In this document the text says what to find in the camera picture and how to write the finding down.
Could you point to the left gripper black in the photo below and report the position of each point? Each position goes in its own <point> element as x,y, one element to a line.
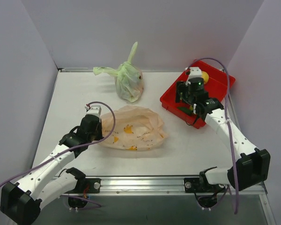
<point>96,132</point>

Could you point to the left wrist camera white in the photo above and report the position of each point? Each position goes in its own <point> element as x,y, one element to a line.
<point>93,110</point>

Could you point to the aluminium front rail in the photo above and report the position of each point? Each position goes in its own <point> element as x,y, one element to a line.
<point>142,184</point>

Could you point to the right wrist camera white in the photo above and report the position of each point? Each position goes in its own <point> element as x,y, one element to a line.
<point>193,72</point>

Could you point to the red plastic tray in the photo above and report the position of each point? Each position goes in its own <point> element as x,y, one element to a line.
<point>217,87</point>

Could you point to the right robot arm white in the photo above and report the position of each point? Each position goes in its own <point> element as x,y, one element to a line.
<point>250,165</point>

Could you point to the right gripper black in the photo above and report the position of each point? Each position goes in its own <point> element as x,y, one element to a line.
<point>182,91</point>

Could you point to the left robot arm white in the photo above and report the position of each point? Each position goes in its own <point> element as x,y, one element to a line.
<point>23,201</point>

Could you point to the yellow pear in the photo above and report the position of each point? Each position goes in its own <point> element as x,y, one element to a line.
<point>205,77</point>

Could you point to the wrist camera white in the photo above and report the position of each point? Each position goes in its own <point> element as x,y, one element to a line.
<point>93,110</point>
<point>193,72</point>

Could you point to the green knotted plastic bag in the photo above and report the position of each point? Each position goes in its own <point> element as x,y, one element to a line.
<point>128,78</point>

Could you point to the orange banana-print plastic bag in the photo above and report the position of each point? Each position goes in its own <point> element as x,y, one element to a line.
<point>137,129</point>

